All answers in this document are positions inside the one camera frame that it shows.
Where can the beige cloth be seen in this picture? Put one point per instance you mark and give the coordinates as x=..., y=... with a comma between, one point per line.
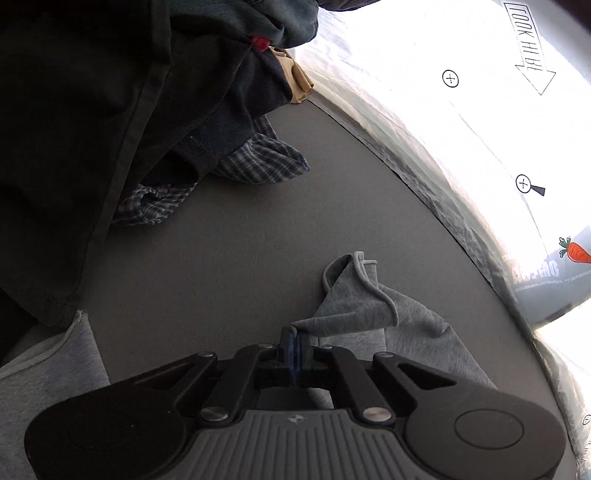
x=298, y=83

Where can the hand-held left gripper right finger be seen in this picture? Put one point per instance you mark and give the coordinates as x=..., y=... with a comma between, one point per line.
x=302, y=364

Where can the dark navy garment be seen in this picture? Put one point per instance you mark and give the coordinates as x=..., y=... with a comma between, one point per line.
x=341, y=3

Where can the blue denim jeans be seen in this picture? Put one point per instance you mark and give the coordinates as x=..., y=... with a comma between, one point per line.
x=277, y=18

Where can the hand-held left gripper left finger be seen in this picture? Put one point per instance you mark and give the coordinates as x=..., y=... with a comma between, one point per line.
x=289, y=357

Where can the blue plaid shirt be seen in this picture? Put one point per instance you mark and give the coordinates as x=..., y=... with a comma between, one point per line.
x=268, y=161

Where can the grey t-shirt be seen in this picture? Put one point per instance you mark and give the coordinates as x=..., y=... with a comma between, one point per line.
x=360, y=300

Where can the red cloth tag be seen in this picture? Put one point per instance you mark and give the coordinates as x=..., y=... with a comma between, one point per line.
x=261, y=44

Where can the white printed plastic sheet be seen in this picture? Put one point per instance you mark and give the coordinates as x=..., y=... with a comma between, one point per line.
x=461, y=138

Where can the black garment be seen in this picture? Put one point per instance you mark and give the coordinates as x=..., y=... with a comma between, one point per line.
x=69, y=138

